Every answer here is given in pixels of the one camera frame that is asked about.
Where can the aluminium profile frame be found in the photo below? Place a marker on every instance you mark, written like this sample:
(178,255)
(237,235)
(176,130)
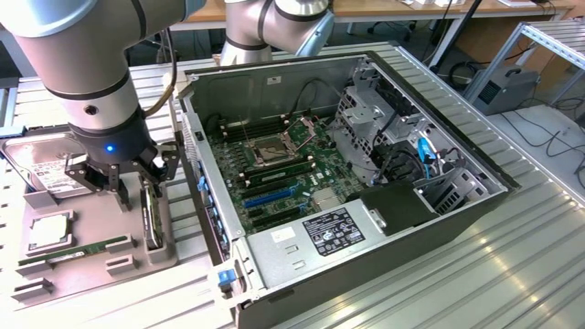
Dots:
(548,34)

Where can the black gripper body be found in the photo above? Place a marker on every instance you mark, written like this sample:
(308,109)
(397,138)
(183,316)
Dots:
(114,144)

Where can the silver chipset heatsink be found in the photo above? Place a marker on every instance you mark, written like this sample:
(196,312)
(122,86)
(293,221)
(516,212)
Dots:
(327,200)

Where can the metal socket cover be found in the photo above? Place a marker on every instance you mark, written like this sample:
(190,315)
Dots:
(299,132)

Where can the silver metal disk bay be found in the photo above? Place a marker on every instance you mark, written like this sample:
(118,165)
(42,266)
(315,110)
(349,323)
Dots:
(361,113)

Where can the installed RAM stick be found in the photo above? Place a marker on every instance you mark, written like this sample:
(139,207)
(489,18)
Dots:
(279,176)

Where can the long wooden desk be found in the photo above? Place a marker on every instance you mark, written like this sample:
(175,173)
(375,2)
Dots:
(388,10)

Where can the CPU socket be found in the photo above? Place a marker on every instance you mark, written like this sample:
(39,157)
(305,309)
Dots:
(269,150)

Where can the blue expansion slot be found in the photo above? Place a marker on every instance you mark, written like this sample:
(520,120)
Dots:
(272,198)

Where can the GPU graphics card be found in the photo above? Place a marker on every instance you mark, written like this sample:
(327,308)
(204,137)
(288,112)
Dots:
(154,219)

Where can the black office chair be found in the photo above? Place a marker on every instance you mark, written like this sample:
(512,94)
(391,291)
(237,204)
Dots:
(393,25)

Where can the black plastic cover box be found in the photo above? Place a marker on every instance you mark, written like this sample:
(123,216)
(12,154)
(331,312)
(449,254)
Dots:
(397,209)

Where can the black stand pole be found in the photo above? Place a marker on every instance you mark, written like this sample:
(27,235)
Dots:
(456,34)

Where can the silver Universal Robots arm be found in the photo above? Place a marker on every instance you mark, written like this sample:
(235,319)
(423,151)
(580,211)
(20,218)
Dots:
(82,61)

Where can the open black PC case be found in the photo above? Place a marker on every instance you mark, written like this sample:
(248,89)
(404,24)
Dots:
(411,260)

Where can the CPU chip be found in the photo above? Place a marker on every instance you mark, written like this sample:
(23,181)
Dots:
(48,231)

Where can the grey equipment unit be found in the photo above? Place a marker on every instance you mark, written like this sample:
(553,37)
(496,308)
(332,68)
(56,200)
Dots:
(507,89)

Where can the long black expansion slot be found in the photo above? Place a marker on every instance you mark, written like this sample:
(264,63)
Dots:
(267,191)

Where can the grey power supply unit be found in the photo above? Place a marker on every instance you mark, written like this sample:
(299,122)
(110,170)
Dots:
(297,253)

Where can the thin locking lever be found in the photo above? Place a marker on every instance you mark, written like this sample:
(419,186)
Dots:
(245,130)

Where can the black RAM slot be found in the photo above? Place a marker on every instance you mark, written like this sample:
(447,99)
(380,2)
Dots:
(253,133)
(273,168)
(251,122)

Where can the hard disk with blue rails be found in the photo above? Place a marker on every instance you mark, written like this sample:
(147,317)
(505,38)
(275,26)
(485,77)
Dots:
(27,154)

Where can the wooden desk with white frame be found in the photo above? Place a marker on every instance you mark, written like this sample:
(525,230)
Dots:
(205,17)

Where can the grey parts rack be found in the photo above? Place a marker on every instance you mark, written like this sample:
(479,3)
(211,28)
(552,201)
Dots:
(91,222)

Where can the small black case switch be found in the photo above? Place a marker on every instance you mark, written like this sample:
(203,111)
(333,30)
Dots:
(199,135)

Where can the green RAM stick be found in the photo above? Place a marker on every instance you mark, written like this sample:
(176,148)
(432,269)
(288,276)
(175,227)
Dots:
(91,247)

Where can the blue case latch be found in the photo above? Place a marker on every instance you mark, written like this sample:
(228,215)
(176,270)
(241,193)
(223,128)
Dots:
(225,277)

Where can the green motherboard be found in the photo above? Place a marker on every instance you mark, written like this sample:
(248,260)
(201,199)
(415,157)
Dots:
(320,171)

